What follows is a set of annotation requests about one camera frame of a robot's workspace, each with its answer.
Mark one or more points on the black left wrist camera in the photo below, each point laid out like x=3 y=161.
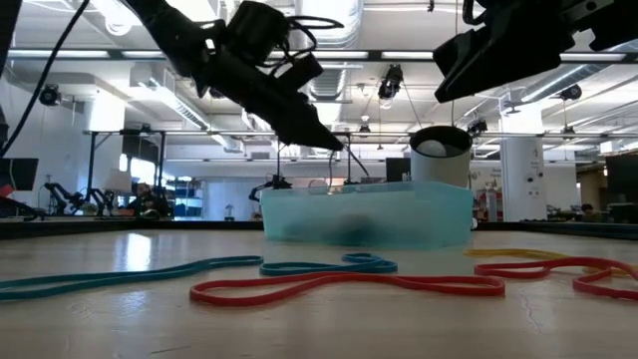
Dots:
x=256 y=32

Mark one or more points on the green translucent plastic bin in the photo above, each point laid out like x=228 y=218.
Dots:
x=399 y=214

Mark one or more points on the black ceiling spotlight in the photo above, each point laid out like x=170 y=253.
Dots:
x=50 y=95
x=477 y=127
x=571 y=92

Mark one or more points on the white cup with black inside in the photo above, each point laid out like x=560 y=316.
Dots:
x=441 y=172

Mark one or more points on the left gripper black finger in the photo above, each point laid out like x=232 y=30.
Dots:
x=299 y=129
x=319 y=122

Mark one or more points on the black overhead camera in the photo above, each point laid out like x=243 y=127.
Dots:
x=391 y=82

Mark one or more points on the white column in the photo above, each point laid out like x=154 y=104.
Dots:
x=523 y=199

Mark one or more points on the white ball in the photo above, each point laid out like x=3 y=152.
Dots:
x=431 y=148

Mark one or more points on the black background robot arm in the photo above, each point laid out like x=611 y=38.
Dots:
x=271 y=184
x=60 y=192
x=99 y=199

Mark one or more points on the person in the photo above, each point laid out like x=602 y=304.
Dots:
x=588 y=209
x=144 y=192

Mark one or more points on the black monitor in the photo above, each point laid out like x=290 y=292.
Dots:
x=17 y=174
x=623 y=184
x=398 y=172

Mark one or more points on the blue storage shelf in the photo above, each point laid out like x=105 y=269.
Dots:
x=189 y=199

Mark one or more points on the silver ventilation duct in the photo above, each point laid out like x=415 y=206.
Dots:
x=329 y=85

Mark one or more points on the white lamp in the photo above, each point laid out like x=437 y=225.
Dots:
x=117 y=180

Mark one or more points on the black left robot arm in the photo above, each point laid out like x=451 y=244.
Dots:
x=169 y=30

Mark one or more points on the yellow rubber band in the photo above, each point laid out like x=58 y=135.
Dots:
x=498 y=253

